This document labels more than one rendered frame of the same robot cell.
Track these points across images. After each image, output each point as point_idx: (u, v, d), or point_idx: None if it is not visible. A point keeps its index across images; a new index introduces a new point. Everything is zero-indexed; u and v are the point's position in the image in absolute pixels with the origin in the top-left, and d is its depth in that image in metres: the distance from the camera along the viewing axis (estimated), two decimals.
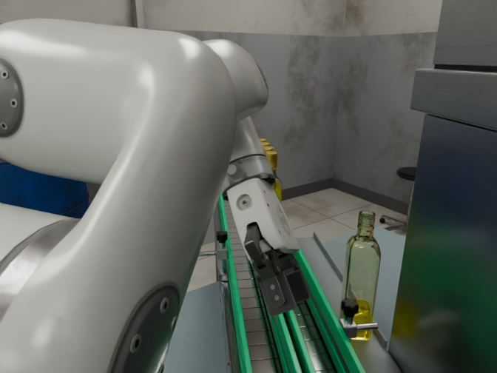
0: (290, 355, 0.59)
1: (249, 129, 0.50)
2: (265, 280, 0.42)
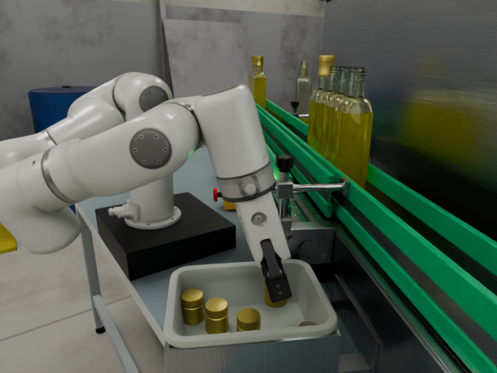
0: (265, 117, 1.27)
1: (218, 150, 0.45)
2: (273, 281, 0.52)
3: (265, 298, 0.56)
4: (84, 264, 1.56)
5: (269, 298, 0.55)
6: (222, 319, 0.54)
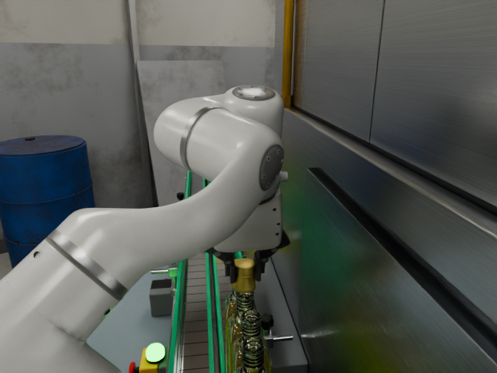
0: None
1: None
2: (265, 259, 0.58)
3: (249, 287, 0.58)
4: None
5: (253, 283, 0.59)
6: None
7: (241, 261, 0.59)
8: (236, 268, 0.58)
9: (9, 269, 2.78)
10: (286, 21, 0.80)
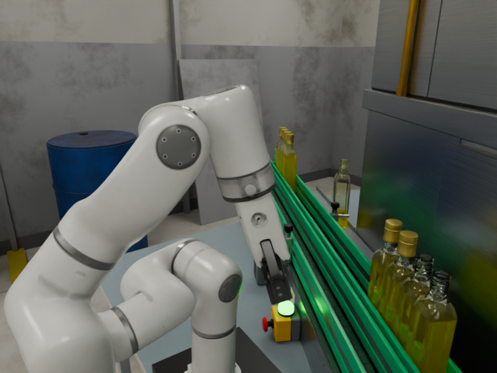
0: (306, 223, 1.26)
1: (229, 149, 0.45)
2: (273, 283, 0.51)
3: (413, 252, 0.74)
4: None
5: (416, 249, 0.74)
6: None
7: (404, 232, 0.75)
8: (404, 237, 0.73)
9: None
10: (409, 22, 0.94)
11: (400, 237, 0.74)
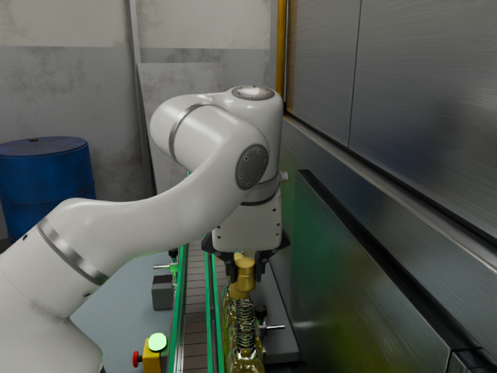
0: None
1: None
2: (265, 260, 0.58)
3: (244, 294, 0.66)
4: None
5: None
6: None
7: None
8: None
9: None
10: (279, 32, 0.86)
11: None
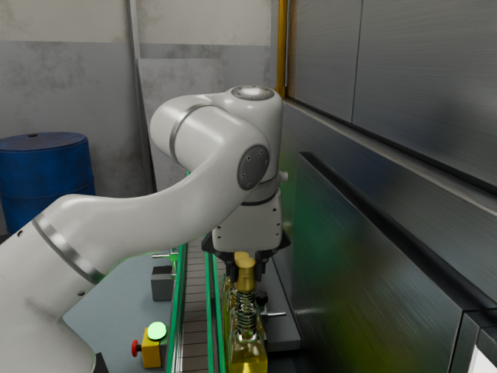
0: (204, 234, 1.16)
1: None
2: (265, 259, 0.58)
3: None
4: None
5: None
6: None
7: (237, 254, 0.65)
8: None
9: None
10: (280, 15, 0.85)
11: None
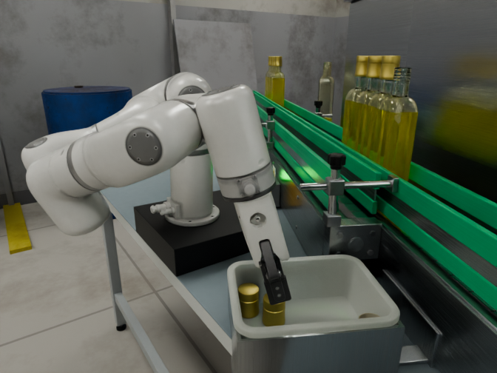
0: (289, 116, 1.29)
1: (214, 150, 0.46)
2: (271, 283, 0.51)
3: None
4: (106, 262, 1.58)
5: None
6: (280, 312, 0.56)
7: (373, 55, 0.78)
8: (372, 56, 0.76)
9: None
10: None
11: (368, 58, 0.77)
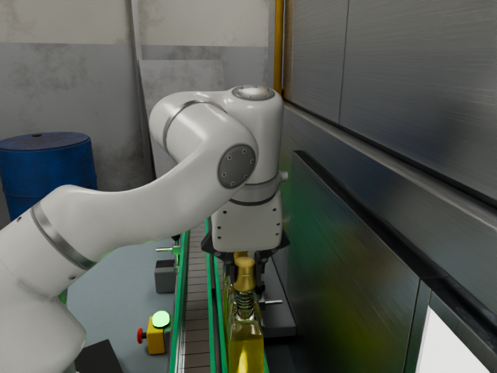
0: (205, 229, 1.22)
1: None
2: (265, 259, 0.58)
3: None
4: None
5: None
6: None
7: None
8: None
9: None
10: (276, 23, 0.90)
11: None
